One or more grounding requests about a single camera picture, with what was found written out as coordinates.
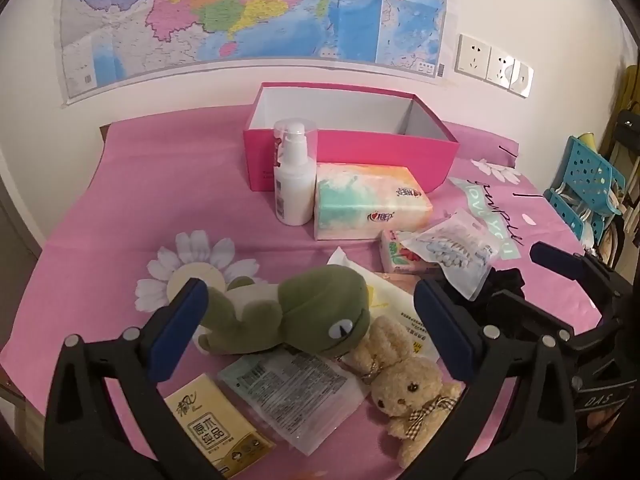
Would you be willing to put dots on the white wall outlet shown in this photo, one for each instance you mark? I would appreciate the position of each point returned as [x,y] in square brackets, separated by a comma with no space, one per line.
[522,80]
[500,66]
[474,57]

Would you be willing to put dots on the wall map poster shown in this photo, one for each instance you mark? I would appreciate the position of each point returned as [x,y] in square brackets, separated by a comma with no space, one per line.
[250,0]

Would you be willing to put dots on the yellow garment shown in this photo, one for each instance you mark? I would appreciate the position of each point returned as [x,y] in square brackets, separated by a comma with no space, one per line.
[629,90]

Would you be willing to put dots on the small floral tissue pack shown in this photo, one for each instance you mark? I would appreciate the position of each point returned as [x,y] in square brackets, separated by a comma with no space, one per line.
[395,255]

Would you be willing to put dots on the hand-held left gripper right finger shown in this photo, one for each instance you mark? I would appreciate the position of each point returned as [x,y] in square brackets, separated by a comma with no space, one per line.
[442,330]

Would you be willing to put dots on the white wet wipes pack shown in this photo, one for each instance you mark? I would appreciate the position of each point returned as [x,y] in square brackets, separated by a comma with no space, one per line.
[395,305]

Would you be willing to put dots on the pink cardboard box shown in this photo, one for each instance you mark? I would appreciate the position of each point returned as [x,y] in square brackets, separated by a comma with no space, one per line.
[380,155]

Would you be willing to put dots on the black cloth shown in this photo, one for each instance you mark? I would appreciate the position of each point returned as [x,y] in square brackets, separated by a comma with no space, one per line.
[505,280]

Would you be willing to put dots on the blue plastic basket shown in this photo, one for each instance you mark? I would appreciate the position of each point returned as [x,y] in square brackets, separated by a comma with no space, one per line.
[585,180]

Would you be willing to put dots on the white pump bottle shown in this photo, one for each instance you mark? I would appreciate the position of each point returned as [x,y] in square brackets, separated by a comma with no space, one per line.
[295,185]

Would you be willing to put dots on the black bag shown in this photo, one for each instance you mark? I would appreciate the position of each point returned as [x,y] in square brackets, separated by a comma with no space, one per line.
[627,135]

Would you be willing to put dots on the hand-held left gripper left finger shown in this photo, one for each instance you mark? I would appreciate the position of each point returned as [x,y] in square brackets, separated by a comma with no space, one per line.
[182,330]

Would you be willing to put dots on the yellow tissue pack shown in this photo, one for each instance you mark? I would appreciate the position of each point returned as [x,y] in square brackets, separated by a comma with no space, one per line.
[210,425]

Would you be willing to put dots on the large pastel tissue pack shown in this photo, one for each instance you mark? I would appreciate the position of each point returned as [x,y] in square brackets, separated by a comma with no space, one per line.
[370,200]

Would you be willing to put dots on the clear bag with blue print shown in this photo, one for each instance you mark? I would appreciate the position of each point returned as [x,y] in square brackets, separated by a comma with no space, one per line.
[455,250]

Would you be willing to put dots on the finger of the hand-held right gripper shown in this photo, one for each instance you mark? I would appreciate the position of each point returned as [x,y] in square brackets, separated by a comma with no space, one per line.
[540,320]
[560,262]

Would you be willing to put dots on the green frog plush toy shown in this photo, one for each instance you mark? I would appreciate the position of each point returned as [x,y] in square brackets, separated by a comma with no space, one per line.
[310,305]

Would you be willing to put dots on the beige bunny plush toy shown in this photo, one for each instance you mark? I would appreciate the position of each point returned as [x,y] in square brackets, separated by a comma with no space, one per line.
[405,385]

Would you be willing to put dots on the clear labelled packet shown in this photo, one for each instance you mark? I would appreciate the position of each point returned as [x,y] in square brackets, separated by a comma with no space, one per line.
[290,390]

